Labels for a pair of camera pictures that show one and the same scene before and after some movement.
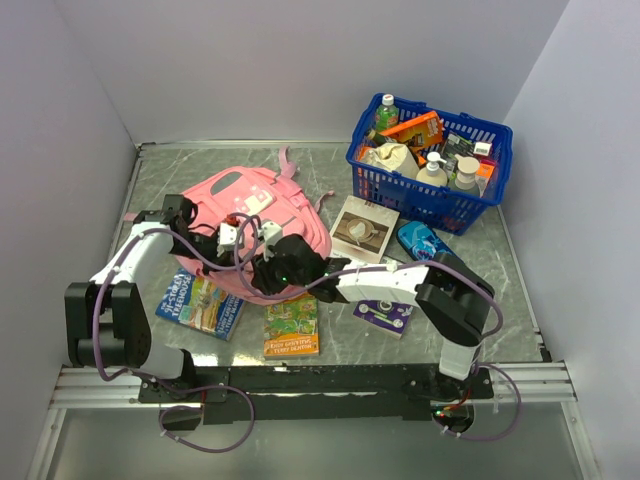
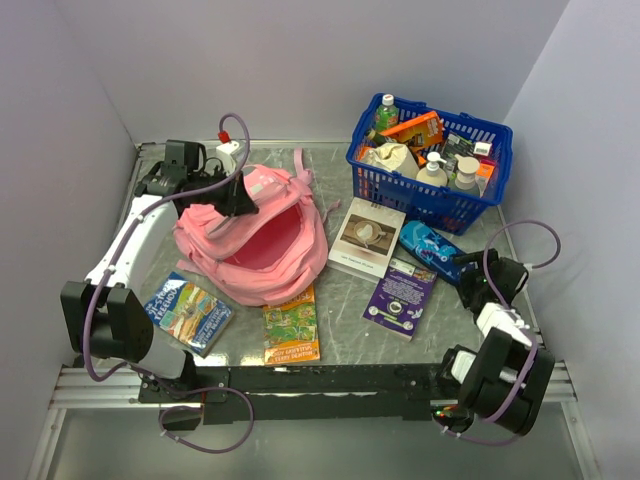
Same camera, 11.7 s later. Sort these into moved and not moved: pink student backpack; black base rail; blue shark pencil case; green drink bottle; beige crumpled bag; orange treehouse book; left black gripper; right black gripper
Moved: right black gripper; left black gripper; pink student backpack
Not moved: green drink bottle; beige crumpled bag; black base rail; blue shark pencil case; orange treehouse book
